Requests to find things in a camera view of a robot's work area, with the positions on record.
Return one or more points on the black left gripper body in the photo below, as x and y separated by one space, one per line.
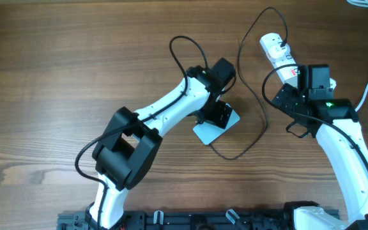
211 112

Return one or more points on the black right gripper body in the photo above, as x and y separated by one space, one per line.
291 100

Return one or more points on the Galaxy S25 smartphone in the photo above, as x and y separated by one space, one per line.
207 133

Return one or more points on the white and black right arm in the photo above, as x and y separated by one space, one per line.
334 123

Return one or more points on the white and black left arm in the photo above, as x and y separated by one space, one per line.
132 139

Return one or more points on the white charger plug adapter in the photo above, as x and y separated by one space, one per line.
277 52

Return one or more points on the white power strip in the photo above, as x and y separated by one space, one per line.
287 74

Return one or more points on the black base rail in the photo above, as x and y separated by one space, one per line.
261 219

